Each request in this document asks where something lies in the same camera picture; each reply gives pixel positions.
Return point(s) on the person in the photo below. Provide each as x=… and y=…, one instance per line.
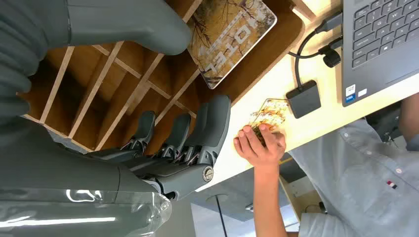
x=353, y=173

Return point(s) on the wooden cabinet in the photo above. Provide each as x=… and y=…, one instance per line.
x=304, y=196

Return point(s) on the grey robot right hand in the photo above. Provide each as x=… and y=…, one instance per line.
x=65, y=170

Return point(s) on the black office chair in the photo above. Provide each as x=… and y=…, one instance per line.
x=383, y=122

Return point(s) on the autumn print hotel card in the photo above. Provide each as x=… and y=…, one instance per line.
x=229, y=36

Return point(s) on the ribbed grey right arm sleeve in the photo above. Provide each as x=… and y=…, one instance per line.
x=19, y=49

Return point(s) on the grey laptop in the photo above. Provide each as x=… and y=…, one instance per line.
x=379, y=49

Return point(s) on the wooden divided card box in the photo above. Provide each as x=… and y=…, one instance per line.
x=108, y=85

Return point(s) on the black square usb hub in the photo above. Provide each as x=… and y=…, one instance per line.
x=303, y=99

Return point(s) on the light wooden block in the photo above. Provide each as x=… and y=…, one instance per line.
x=304, y=8

